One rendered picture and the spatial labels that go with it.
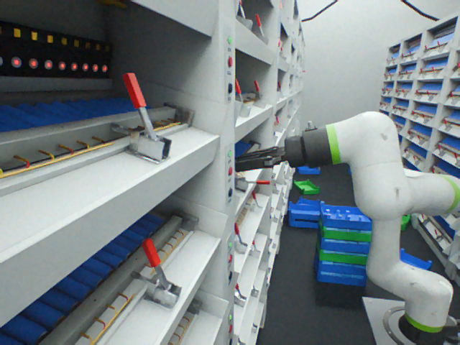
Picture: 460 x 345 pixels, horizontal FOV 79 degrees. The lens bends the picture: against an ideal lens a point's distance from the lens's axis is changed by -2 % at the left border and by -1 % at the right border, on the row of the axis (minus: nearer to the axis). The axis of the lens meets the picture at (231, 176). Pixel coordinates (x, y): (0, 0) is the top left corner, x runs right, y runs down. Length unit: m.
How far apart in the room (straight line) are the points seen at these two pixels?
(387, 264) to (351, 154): 0.70
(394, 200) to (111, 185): 0.52
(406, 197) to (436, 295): 0.66
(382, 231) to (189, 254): 0.84
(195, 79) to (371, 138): 0.37
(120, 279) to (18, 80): 0.26
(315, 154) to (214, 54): 0.31
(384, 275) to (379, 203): 0.70
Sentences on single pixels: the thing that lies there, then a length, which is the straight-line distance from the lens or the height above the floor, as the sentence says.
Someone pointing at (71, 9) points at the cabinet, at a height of 1.32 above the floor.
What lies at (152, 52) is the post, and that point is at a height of 1.26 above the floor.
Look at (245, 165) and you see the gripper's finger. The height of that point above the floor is 1.03.
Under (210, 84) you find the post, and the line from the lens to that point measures 0.47.
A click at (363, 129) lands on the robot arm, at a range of 0.64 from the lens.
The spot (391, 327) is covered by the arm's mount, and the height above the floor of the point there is 0.30.
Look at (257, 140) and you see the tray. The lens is 1.18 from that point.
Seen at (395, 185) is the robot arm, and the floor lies 1.03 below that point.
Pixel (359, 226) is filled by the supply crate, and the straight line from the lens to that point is 1.84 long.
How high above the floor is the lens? 1.22
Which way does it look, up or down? 18 degrees down
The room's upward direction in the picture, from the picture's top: straight up
